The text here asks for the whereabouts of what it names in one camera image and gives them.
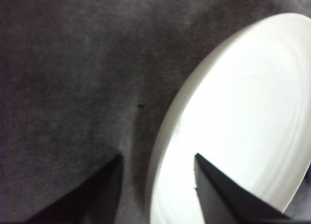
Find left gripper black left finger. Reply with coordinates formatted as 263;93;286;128
23;154;124;224

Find white round plate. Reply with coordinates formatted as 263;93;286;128
147;12;311;224

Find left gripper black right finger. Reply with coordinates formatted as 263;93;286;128
193;153;296;224

